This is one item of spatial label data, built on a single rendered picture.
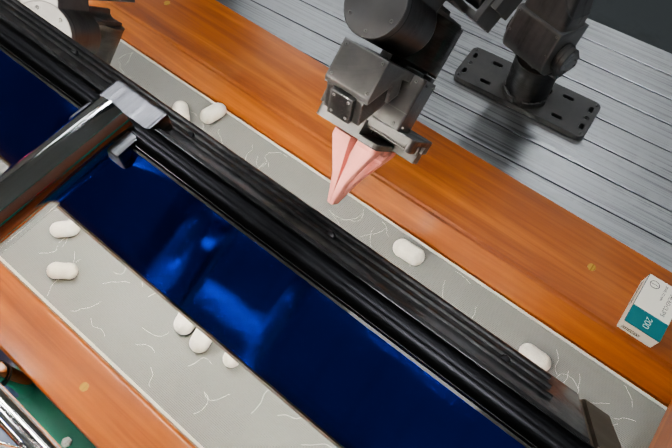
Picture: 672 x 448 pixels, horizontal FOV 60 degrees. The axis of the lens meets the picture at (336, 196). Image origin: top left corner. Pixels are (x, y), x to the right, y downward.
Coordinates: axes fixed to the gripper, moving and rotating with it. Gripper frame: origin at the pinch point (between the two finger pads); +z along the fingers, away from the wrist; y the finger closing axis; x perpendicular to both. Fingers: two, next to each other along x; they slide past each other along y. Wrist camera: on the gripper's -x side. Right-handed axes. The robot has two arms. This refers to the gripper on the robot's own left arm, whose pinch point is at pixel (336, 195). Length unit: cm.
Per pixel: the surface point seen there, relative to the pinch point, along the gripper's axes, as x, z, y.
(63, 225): -7.7, 17.7, -23.0
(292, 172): 7.5, 2.7, -8.7
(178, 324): -7.9, 17.6, -5.1
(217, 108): 6.4, 1.1, -21.0
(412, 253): 5.5, 2.1, 8.6
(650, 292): 9.9, -6.9, 29.5
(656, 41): 155, -56, 14
